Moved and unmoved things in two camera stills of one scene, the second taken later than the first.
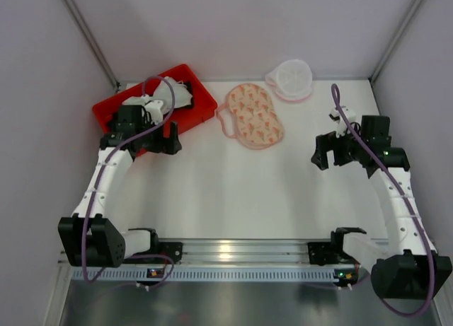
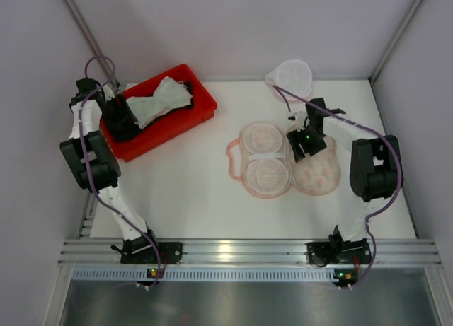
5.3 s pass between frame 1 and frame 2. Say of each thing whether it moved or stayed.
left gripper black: moved
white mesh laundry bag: stayed
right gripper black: moved
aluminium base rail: stayed
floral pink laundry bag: moved
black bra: stayed
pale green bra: stayed
